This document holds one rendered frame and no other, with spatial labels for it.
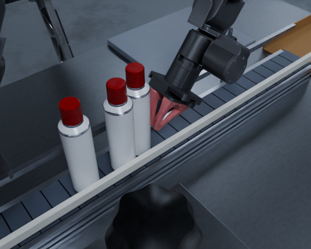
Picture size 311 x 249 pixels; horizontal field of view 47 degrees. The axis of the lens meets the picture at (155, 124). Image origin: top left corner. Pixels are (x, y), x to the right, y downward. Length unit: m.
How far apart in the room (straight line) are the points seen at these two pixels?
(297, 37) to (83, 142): 0.88
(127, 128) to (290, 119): 0.47
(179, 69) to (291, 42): 0.64
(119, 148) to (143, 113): 0.08
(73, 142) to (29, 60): 2.18
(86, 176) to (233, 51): 0.33
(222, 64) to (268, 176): 0.29
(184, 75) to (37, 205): 0.36
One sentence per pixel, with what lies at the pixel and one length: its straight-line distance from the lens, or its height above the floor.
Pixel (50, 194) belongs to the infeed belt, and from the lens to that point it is 0.71.
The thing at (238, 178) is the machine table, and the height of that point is 0.83.
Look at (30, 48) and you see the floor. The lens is 2.86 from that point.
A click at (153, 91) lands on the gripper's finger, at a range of 0.69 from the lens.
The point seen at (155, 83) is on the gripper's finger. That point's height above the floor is 1.02.
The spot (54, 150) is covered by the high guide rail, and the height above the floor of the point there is 0.96.
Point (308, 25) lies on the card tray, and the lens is 1.37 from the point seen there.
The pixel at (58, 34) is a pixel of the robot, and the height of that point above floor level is 0.67.
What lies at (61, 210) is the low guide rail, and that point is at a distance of 0.64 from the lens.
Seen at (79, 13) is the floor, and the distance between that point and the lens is 3.26.
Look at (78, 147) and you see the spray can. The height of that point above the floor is 1.01.
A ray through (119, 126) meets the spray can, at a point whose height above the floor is 1.01.
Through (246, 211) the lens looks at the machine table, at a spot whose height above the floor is 0.83.
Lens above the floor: 1.44
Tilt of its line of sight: 44 degrees down
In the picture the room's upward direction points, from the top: straight up
